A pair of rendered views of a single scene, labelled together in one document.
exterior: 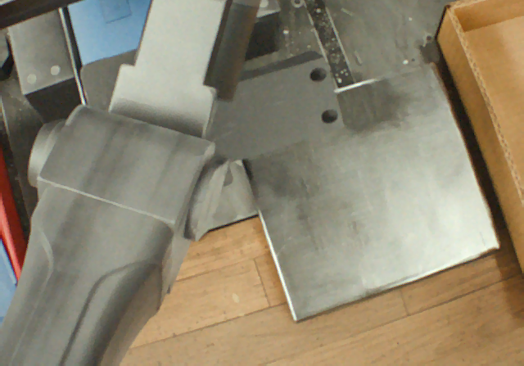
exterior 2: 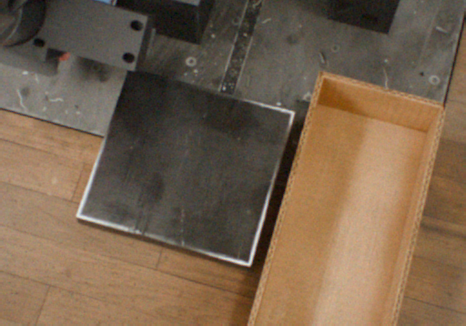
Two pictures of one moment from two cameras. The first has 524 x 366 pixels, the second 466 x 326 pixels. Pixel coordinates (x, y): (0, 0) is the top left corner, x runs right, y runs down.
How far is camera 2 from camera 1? 28 cm
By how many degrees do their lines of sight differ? 10
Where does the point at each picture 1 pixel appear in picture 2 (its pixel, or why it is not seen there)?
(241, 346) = (33, 215)
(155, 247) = not seen: outside the picture
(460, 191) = (247, 208)
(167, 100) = not seen: outside the picture
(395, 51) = (278, 93)
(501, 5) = (370, 99)
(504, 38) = (366, 131)
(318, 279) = (110, 200)
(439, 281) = (193, 261)
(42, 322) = not seen: outside the picture
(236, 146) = (58, 38)
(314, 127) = (115, 58)
